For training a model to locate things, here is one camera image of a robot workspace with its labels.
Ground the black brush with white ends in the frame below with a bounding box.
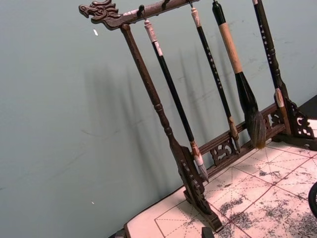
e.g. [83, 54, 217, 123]
[144, 19, 210, 183]

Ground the dark wooden dragon brush rack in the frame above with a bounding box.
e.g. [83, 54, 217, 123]
[78, 0, 317, 233]

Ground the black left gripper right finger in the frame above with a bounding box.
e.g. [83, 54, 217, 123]
[201, 226, 214, 238]

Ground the white gridded calligraphy practice mat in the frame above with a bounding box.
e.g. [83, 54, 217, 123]
[123, 139, 317, 238]

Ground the black table cloth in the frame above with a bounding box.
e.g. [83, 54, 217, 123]
[288, 92, 317, 120]

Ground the dark round ink dish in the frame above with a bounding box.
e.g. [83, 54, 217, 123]
[307, 181, 317, 224]

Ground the black brush with white characters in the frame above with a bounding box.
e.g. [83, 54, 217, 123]
[252, 0, 286, 109]

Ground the thin black calligraphy brush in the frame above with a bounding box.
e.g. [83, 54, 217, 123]
[190, 6, 242, 154]

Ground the large tan handled calligraphy brush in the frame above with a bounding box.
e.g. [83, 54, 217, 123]
[211, 0, 267, 150]

